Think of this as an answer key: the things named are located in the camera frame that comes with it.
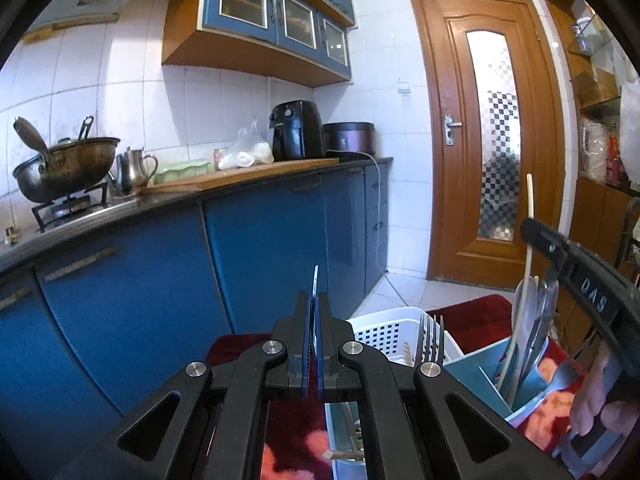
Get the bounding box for steel slotted utensil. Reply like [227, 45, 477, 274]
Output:
[511, 275, 541, 396]

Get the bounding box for steel kettle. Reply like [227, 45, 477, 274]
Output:
[107, 146, 159, 197]

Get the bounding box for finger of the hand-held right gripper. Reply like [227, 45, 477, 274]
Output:
[520, 217, 576, 281]

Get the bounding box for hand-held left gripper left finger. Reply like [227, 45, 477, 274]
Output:
[52, 290, 316, 480]

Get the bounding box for clear plastic bag with bowls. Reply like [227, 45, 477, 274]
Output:
[217, 120, 276, 171]

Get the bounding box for blue base cabinets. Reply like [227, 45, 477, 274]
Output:
[0, 157, 393, 480]

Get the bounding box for steel door handle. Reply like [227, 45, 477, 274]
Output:
[444, 114, 463, 147]

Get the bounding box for steel spoon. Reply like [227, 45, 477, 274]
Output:
[530, 260, 560, 386]

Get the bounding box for large blackened wok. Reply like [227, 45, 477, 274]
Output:
[12, 115, 122, 204]

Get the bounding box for wooden door with glass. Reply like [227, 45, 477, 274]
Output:
[409, 0, 581, 291]

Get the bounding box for light blue utensil holder box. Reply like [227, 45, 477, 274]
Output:
[325, 305, 551, 480]

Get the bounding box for person's right hand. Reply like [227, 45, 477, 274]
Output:
[569, 345, 628, 442]

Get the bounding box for steel table knife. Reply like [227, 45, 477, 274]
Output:
[312, 264, 322, 361]

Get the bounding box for wooden cutting board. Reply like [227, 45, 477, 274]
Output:
[140, 157, 341, 196]

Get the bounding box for dark rice cooker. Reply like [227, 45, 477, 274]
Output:
[322, 121, 376, 157]

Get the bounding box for blue wooden wall cabinet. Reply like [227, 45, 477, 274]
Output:
[137, 0, 357, 88]

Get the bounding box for gas stove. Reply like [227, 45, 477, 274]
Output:
[31, 180, 113, 233]

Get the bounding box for bag of packaged food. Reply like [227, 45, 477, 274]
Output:
[580, 117, 621, 183]

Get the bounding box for black air fryer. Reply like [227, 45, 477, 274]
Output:
[269, 101, 325, 162]

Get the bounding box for cardboard box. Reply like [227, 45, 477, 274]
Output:
[570, 67, 621, 108]

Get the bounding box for glass jar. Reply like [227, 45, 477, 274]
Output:
[572, 17, 596, 53]

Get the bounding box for green plastic dish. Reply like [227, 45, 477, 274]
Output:
[152, 159, 211, 185]

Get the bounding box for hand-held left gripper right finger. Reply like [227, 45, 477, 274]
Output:
[316, 290, 578, 480]

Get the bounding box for wooden niche shelf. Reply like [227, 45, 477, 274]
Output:
[544, 0, 640, 201]

